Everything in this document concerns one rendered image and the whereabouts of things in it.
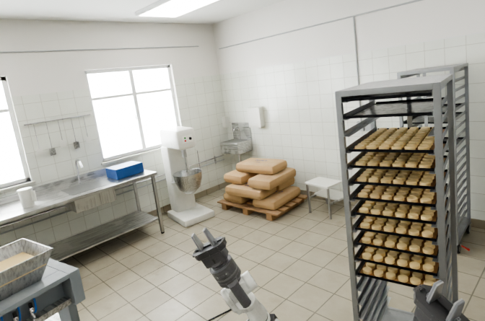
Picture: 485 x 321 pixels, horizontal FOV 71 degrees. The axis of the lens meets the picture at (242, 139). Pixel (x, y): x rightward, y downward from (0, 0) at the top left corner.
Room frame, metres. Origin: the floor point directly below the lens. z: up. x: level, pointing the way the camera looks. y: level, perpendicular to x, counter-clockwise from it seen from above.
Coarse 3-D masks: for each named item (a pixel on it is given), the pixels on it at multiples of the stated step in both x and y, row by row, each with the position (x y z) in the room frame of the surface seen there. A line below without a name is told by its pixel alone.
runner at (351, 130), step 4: (364, 120) 2.07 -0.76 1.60; (368, 120) 2.13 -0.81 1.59; (372, 120) 2.15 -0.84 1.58; (356, 124) 1.94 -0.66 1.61; (360, 124) 2.00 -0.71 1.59; (364, 124) 2.06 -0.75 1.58; (368, 124) 2.04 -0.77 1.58; (348, 128) 1.83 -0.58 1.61; (352, 128) 1.88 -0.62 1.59; (356, 128) 1.93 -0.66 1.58; (360, 128) 1.93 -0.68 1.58; (344, 132) 1.78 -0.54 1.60; (348, 132) 1.82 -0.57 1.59; (352, 132) 1.85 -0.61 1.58; (356, 132) 1.85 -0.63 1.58; (344, 136) 1.77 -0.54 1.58; (348, 136) 1.76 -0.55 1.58
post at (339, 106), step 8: (336, 96) 1.78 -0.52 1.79; (336, 104) 1.78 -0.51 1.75; (336, 112) 1.79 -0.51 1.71; (344, 128) 1.79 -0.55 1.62; (344, 144) 1.77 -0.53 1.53; (344, 152) 1.77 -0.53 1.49; (344, 160) 1.77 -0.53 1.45; (344, 168) 1.78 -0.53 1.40; (344, 176) 1.78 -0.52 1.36; (344, 184) 1.78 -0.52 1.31; (344, 192) 1.78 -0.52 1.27; (344, 200) 1.78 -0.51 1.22; (344, 208) 1.79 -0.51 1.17; (352, 224) 1.79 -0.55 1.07; (352, 232) 1.78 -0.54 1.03; (352, 240) 1.78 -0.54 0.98; (352, 248) 1.77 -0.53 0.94; (352, 256) 1.77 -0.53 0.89; (352, 264) 1.78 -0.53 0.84; (352, 272) 1.78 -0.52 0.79; (352, 280) 1.78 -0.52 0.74; (352, 288) 1.78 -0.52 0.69; (352, 296) 1.78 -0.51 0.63; (352, 304) 1.79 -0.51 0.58
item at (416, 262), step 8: (368, 248) 1.85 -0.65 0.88; (376, 248) 1.86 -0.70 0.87; (360, 256) 1.81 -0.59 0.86; (368, 256) 1.76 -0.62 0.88; (376, 256) 1.75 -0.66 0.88; (384, 256) 1.77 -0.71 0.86; (392, 256) 1.74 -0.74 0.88; (400, 256) 1.72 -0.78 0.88; (408, 256) 1.71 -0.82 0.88; (416, 256) 1.70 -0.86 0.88; (392, 264) 1.69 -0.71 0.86; (400, 264) 1.66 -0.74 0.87; (408, 264) 1.67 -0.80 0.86; (416, 264) 1.63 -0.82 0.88; (424, 264) 1.62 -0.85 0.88; (432, 264) 1.62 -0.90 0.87; (432, 272) 1.57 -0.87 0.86
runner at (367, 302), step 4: (376, 280) 2.08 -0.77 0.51; (380, 280) 2.09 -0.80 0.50; (372, 284) 2.02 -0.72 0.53; (376, 284) 2.05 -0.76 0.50; (372, 288) 2.01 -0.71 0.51; (376, 288) 2.02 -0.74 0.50; (372, 292) 1.98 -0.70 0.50; (368, 296) 1.93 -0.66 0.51; (372, 296) 1.94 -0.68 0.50; (368, 300) 1.91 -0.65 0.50; (364, 304) 1.87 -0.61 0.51; (368, 304) 1.87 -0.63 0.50; (364, 308) 1.84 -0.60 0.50; (368, 308) 1.84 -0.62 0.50; (360, 312) 1.80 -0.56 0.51; (364, 312) 1.81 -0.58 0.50; (360, 316) 1.78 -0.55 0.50; (364, 316) 1.78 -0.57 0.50
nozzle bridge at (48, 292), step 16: (48, 272) 1.48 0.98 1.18; (64, 272) 1.47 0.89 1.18; (32, 288) 1.36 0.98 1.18; (48, 288) 1.37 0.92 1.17; (64, 288) 1.48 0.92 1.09; (80, 288) 1.47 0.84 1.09; (0, 304) 1.26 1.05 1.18; (16, 304) 1.26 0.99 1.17; (32, 304) 1.38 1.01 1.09; (48, 304) 1.43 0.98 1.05; (64, 304) 1.44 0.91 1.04; (0, 320) 1.28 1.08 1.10; (32, 320) 1.33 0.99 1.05; (64, 320) 1.55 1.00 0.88
